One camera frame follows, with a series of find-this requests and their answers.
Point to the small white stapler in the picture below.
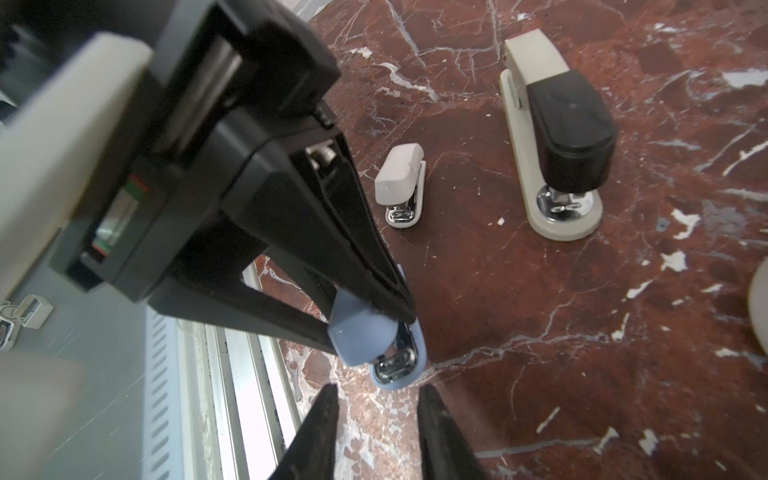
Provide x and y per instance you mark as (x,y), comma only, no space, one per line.
(399,186)

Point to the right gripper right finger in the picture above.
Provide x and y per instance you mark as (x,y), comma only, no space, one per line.
(445,453)

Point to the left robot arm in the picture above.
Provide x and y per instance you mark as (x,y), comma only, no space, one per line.
(79,71)

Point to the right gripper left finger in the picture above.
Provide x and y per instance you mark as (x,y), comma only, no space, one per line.
(312,453)

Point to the large beige black stapler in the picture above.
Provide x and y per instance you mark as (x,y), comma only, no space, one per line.
(563,137)

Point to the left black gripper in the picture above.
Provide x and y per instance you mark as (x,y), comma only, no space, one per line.
(226,124)

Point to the aluminium front rail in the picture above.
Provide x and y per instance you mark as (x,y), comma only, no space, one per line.
(217,402)

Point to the white oval tray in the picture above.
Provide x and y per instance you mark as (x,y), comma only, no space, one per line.
(757,300)

